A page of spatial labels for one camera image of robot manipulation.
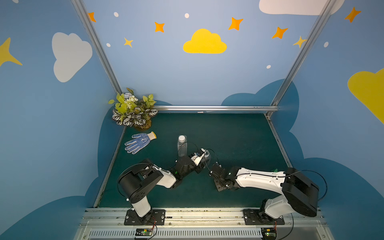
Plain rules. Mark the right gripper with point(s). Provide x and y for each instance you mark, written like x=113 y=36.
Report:
x=217 y=177

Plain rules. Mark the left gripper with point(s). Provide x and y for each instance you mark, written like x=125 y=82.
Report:
x=183 y=161

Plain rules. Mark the square clear plastic bottle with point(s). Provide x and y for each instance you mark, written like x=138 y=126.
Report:
x=182 y=148

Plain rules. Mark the white bottle cap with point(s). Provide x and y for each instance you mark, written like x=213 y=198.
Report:
x=182 y=138

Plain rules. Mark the round clear plastic bottle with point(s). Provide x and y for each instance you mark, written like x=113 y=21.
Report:
x=206 y=158

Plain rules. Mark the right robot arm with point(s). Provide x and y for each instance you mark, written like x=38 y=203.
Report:
x=297 y=193

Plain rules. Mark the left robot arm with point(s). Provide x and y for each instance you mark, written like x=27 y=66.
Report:
x=137 y=181

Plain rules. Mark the blue dotted work glove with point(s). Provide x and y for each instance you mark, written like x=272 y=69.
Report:
x=138 y=142

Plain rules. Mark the right controller board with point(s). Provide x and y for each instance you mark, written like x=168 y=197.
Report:
x=269 y=233

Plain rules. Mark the controller board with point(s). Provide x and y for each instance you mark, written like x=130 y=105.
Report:
x=269 y=233
x=144 y=233

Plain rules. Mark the artificial potted plant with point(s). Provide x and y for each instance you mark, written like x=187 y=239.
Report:
x=131 y=111

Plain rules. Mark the left controller board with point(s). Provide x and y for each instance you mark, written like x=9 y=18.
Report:
x=144 y=233

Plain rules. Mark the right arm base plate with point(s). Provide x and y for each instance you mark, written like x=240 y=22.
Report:
x=252 y=218

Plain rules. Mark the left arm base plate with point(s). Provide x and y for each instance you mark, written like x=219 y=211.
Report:
x=152 y=217

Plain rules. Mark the aluminium back frame bar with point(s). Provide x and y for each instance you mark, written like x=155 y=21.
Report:
x=216 y=109

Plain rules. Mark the aluminium front rail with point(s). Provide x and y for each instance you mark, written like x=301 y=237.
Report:
x=199 y=224

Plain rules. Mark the left aluminium frame post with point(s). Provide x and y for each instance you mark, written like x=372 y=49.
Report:
x=88 y=25

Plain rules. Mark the aluminium frame post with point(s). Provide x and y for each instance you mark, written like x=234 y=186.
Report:
x=311 y=39
x=88 y=25

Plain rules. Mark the right aluminium frame post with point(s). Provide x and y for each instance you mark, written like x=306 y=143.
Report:
x=311 y=39

